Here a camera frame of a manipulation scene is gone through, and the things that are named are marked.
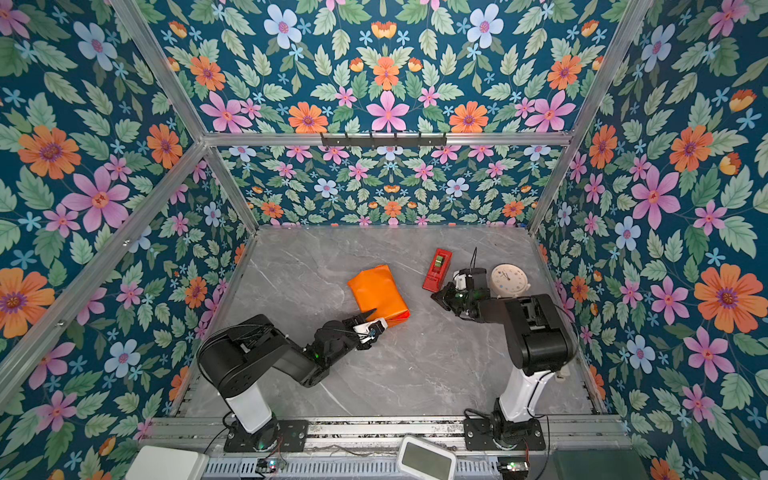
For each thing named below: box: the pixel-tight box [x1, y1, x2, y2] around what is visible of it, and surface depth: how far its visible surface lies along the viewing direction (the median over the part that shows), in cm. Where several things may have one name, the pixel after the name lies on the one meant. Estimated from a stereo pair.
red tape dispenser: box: [422, 248, 453, 292], surface depth 103 cm
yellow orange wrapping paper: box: [348, 264, 411, 328], surface depth 94 cm
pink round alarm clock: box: [490, 263, 531, 297], surface depth 103 cm
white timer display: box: [396, 435, 457, 480], surface depth 68 cm
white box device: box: [128, 445, 209, 480], surface depth 68 cm
